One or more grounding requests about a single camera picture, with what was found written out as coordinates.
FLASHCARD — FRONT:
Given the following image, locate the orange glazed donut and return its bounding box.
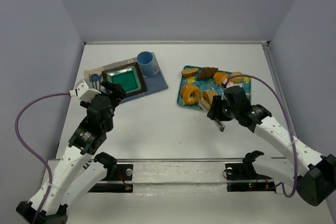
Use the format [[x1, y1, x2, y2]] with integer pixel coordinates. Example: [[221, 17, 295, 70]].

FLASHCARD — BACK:
[[183, 86, 202, 105]]

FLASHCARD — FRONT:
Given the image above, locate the orange cream bun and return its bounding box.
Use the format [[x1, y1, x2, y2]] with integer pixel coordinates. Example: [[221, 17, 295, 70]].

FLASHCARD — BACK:
[[181, 83, 193, 96]]

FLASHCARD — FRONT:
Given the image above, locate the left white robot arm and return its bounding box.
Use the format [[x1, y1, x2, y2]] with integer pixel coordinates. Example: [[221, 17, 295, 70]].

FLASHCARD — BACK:
[[15, 79, 126, 223]]

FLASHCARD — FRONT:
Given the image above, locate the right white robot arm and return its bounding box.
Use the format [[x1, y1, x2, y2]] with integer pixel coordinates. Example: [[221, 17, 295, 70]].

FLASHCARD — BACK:
[[207, 86, 335, 206]]

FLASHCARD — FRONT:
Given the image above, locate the pale plain donut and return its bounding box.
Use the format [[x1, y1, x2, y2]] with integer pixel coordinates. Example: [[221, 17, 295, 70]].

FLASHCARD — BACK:
[[201, 90, 218, 110]]

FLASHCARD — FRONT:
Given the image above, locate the green square plate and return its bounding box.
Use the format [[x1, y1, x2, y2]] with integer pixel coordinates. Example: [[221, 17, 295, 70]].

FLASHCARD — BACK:
[[102, 62, 147, 97]]

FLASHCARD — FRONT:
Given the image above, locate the blue plastic spoon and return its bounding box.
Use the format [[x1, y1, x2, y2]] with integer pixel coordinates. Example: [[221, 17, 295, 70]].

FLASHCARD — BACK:
[[92, 74, 101, 90]]

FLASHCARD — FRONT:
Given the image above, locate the teal floral tray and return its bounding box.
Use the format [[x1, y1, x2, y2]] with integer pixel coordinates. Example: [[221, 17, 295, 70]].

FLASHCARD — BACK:
[[176, 65, 251, 110]]

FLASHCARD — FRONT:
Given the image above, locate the orange twisted roll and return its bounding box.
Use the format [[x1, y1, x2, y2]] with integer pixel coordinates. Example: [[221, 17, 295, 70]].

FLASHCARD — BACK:
[[213, 71, 230, 87]]

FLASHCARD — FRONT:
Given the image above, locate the blue cloth placemat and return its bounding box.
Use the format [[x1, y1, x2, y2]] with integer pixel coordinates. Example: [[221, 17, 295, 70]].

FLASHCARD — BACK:
[[84, 52, 168, 103]]

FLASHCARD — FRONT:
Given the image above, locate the blue cup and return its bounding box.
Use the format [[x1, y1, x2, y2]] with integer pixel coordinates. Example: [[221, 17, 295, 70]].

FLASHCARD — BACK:
[[136, 51, 155, 77]]

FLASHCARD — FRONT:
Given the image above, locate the brown chocolate croissant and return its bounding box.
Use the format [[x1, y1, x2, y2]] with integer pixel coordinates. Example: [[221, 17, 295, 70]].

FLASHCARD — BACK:
[[197, 67, 218, 80]]

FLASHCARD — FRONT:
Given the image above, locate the sliced baguette piece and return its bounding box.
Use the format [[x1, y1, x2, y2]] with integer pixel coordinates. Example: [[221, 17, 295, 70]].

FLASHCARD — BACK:
[[181, 68, 199, 78]]

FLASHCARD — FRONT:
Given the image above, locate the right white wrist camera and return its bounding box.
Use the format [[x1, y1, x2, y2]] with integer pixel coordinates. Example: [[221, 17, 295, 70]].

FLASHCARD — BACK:
[[226, 82, 243, 88]]

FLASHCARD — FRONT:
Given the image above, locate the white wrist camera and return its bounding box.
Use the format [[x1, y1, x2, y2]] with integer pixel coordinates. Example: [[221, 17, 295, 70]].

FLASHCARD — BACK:
[[226, 82, 243, 88], [69, 79, 101, 102]]

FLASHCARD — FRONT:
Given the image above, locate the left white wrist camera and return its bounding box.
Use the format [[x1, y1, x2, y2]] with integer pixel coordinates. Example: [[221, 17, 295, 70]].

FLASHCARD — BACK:
[[69, 79, 101, 102]]

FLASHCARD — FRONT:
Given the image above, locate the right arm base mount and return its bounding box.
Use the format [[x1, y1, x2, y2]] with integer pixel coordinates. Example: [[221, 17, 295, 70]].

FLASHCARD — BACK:
[[222, 151, 276, 193]]

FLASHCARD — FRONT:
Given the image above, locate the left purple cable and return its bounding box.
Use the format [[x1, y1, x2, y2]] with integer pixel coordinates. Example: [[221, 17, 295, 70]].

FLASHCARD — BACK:
[[15, 92, 77, 224]]

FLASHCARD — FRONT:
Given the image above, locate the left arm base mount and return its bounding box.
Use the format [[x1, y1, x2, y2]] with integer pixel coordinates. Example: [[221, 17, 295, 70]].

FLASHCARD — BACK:
[[83, 152, 133, 193]]

